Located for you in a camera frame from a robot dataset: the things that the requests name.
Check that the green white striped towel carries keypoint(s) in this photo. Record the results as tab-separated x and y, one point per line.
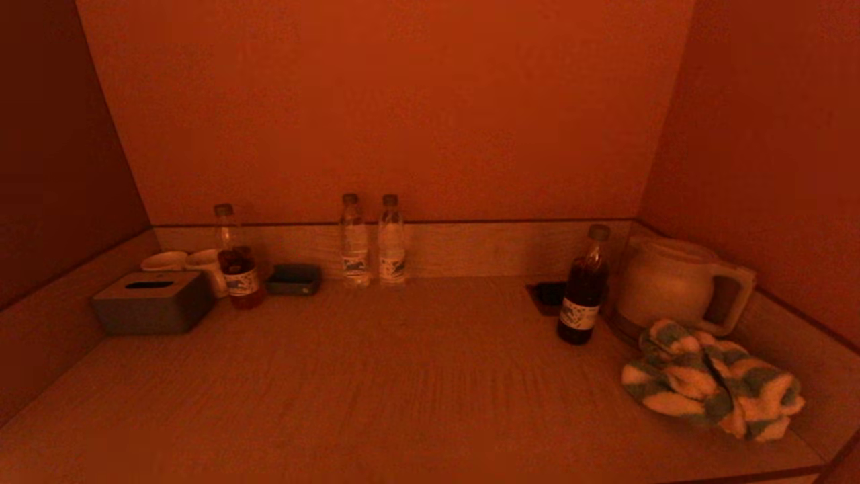
712	386

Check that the clear water bottle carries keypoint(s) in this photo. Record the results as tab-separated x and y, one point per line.
393	255
355	255

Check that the small dark coaster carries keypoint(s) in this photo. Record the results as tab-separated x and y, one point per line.
547	297

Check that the small teal tray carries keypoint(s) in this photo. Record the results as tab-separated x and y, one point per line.
294	280

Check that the full tea bottle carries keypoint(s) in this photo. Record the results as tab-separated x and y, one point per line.
582	296

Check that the half-full tea bottle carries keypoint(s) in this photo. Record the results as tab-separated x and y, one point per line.
240	282

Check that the white electric kettle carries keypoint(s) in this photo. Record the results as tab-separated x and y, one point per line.
665	282

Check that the white cup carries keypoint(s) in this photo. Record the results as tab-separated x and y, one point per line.
164	261

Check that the grey-blue tissue box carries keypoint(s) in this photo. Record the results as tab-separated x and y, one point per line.
153	309

